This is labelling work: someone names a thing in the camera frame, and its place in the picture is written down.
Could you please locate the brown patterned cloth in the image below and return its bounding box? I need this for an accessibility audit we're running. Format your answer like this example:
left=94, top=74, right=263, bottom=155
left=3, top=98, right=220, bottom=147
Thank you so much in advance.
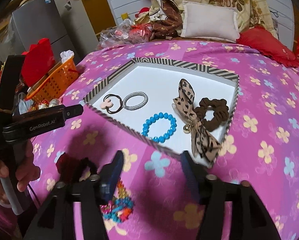
left=149, top=0, right=182, bottom=39

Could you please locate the Mickey hair tie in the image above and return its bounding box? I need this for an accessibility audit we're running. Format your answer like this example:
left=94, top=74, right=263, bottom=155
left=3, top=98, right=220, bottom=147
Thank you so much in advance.
left=99, top=93, right=124, bottom=114

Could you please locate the Santa plush toy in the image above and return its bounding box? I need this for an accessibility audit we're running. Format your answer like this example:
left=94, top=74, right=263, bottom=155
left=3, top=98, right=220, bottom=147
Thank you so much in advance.
left=134, top=7, right=150, bottom=25

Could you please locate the orange plastic basket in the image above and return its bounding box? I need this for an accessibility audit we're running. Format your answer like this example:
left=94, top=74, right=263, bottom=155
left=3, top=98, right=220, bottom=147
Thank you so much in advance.
left=26, top=56, right=79, bottom=103

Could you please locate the person's left hand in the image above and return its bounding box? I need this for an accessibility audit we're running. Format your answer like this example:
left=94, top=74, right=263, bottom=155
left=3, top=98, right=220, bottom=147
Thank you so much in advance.
left=0, top=139, right=42, bottom=204

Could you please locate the striped tray box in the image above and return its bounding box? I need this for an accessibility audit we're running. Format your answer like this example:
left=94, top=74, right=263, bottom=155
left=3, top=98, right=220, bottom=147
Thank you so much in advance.
left=84, top=57, right=239, bottom=158

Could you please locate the beige pillow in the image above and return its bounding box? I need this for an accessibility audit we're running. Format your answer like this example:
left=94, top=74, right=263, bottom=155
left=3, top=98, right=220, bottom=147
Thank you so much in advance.
left=181, top=1, right=239, bottom=43

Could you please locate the pink floral bedspread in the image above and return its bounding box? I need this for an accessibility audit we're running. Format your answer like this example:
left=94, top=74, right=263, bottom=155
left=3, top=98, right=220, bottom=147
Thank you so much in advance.
left=31, top=41, right=299, bottom=239

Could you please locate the leopard bow scrunchie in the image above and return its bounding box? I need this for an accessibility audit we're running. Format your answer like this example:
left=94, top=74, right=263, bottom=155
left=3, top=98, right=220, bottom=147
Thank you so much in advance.
left=172, top=79, right=229, bottom=166

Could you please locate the grey cabinet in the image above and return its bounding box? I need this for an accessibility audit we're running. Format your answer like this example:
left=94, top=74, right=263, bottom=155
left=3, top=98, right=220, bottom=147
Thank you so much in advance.
left=0, top=0, right=98, bottom=63

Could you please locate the colourful bead bracelet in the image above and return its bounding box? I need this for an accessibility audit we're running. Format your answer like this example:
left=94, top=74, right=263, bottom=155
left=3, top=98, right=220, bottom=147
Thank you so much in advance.
left=100, top=179, right=135, bottom=224

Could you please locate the silver hair tie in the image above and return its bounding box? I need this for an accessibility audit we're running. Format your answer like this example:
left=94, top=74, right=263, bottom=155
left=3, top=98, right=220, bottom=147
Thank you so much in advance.
left=122, top=91, right=149, bottom=112

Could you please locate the clear plastic bag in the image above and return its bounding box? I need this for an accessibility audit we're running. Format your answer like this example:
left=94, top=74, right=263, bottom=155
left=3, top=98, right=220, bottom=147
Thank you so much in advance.
left=97, top=19, right=153, bottom=50

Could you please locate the blue bead bracelet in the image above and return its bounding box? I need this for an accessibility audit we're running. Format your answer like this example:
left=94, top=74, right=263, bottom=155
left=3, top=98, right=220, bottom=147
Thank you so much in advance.
left=141, top=112, right=178, bottom=144

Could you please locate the white tissue paper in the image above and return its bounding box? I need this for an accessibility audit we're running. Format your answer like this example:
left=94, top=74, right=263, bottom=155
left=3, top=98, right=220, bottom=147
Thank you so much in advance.
left=60, top=50, right=75, bottom=63

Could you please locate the red cushion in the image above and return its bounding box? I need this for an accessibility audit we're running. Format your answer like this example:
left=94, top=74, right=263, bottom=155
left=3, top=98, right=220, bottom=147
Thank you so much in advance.
left=236, top=25, right=299, bottom=68

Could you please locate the silver ornament ball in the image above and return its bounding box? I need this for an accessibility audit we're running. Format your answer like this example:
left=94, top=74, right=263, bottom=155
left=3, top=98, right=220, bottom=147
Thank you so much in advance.
left=49, top=99, right=61, bottom=107

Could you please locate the red satin bow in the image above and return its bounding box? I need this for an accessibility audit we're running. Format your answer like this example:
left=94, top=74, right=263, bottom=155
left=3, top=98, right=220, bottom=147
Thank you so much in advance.
left=56, top=153, right=97, bottom=184

